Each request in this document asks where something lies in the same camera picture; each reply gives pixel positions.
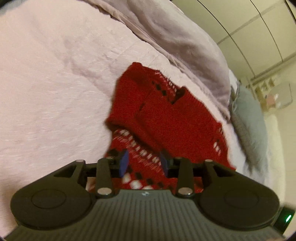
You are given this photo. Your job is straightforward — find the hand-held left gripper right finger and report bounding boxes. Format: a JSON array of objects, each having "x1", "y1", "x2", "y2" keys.
[{"x1": 159, "y1": 151, "x2": 236, "y2": 198}]

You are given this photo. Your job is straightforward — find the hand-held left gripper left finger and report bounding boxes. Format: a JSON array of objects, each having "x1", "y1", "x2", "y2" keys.
[{"x1": 54, "y1": 149, "x2": 129, "y2": 198}]

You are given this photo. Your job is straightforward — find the red patterned knit sweater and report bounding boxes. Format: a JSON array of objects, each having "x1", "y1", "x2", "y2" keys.
[{"x1": 104, "y1": 62, "x2": 236, "y2": 194}]

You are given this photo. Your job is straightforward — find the grey cushion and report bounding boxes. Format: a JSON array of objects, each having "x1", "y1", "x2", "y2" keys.
[{"x1": 230, "y1": 85, "x2": 270, "y2": 167}]

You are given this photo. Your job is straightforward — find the white vanity shelf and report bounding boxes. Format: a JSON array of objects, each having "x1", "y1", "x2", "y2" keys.
[{"x1": 248, "y1": 76, "x2": 278, "y2": 103}]

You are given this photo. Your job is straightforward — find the lilac fleece blanket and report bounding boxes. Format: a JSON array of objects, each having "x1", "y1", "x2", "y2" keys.
[{"x1": 85, "y1": 0, "x2": 232, "y2": 120}]

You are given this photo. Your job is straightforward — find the oval vanity mirror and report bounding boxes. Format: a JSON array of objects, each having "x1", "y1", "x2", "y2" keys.
[{"x1": 268, "y1": 83, "x2": 292, "y2": 109}]

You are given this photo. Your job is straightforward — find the cream wardrobe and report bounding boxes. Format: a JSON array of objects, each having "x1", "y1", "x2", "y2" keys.
[{"x1": 171, "y1": 0, "x2": 296, "y2": 79}]

